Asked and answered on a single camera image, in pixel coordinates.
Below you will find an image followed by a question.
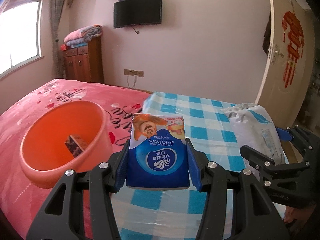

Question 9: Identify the black white carton box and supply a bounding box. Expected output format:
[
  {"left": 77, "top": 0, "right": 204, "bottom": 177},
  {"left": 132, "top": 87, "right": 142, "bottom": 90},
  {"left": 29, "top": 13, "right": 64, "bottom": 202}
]
[{"left": 65, "top": 134, "right": 88, "bottom": 158}]

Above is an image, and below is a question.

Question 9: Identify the blue Vinda tissue pack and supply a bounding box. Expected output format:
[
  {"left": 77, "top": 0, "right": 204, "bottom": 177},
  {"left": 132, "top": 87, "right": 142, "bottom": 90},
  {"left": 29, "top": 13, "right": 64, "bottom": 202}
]
[{"left": 126, "top": 113, "right": 190, "bottom": 191}]

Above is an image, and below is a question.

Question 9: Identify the orange plastic trash bucket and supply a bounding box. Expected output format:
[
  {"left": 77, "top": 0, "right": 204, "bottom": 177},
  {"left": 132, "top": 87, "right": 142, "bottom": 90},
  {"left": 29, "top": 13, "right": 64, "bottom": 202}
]
[{"left": 20, "top": 101, "right": 112, "bottom": 189}]

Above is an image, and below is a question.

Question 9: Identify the person's right hand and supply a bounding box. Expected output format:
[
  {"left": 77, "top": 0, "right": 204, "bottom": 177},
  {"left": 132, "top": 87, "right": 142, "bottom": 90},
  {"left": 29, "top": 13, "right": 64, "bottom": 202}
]
[{"left": 283, "top": 204, "right": 317, "bottom": 235}]

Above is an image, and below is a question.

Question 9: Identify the pink floral bed blanket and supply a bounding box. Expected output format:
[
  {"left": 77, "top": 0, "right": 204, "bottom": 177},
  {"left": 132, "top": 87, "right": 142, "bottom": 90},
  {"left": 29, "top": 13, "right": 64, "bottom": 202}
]
[{"left": 1, "top": 79, "right": 148, "bottom": 237}]

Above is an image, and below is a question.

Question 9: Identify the cream door with red decoration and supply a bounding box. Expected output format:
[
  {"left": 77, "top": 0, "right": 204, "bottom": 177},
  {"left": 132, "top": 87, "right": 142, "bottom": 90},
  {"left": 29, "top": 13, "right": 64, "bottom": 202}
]
[{"left": 255, "top": 0, "right": 315, "bottom": 128}]

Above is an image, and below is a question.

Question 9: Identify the blue white checkered tablecloth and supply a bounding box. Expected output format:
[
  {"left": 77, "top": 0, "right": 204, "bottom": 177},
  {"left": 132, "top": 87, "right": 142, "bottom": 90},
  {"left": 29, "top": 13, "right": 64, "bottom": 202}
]
[{"left": 106, "top": 92, "right": 246, "bottom": 239}]

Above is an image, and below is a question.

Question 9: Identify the brown wooden cabinet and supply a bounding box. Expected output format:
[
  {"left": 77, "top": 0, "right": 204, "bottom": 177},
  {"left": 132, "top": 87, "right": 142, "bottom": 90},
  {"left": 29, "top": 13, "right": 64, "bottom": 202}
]
[{"left": 62, "top": 37, "right": 104, "bottom": 83}]

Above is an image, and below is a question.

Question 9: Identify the bright window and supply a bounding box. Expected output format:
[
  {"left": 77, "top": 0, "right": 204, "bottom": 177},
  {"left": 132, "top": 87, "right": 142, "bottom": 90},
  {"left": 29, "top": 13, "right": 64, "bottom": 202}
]
[{"left": 1, "top": 0, "right": 42, "bottom": 78}]

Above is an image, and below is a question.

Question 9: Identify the folded blankets stack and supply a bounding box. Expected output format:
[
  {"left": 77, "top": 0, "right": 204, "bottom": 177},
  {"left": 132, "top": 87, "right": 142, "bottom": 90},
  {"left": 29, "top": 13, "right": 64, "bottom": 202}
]
[{"left": 60, "top": 24, "right": 103, "bottom": 51}]

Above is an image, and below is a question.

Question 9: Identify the grey checkered curtain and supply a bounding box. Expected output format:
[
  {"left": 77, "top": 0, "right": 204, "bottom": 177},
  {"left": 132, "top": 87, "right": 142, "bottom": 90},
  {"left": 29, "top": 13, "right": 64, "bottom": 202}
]
[{"left": 49, "top": 0, "right": 69, "bottom": 79}]

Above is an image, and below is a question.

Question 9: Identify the wall socket strip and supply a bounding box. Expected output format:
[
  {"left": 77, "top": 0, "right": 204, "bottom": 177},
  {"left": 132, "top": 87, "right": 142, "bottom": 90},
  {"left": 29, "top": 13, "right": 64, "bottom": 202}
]
[{"left": 124, "top": 69, "right": 144, "bottom": 77}]

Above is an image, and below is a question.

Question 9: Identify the black charger cable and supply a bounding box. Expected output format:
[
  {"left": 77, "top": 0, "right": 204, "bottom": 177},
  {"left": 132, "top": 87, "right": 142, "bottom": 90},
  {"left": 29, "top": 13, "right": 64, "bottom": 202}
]
[{"left": 126, "top": 73, "right": 138, "bottom": 90}]

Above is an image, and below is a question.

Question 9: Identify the black wall television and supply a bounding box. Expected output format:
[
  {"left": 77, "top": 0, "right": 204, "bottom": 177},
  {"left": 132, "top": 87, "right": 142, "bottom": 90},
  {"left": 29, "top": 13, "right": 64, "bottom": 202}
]
[{"left": 113, "top": 0, "right": 162, "bottom": 29}]

